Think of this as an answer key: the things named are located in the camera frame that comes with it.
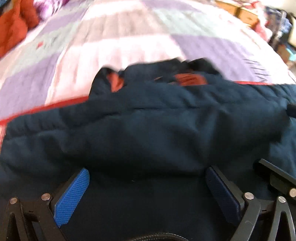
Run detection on purple white pillow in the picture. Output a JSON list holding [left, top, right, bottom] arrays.
[[33, 0, 69, 21]]

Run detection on navy blue padded jacket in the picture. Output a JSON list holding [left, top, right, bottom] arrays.
[[1, 59, 295, 240]]

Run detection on pile of blue clothes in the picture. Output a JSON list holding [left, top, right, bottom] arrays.
[[264, 6, 295, 45]]

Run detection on wooden nightstand drawers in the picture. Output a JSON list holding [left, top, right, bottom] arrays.
[[215, 0, 260, 29]]

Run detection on pastel patchwork bed sheet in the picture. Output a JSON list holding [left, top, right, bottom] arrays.
[[1, 1, 295, 118]]

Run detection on cardboard box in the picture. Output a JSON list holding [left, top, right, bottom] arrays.
[[276, 45, 295, 63]]

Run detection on orange red jacket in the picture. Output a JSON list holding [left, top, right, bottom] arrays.
[[1, 0, 39, 58]]

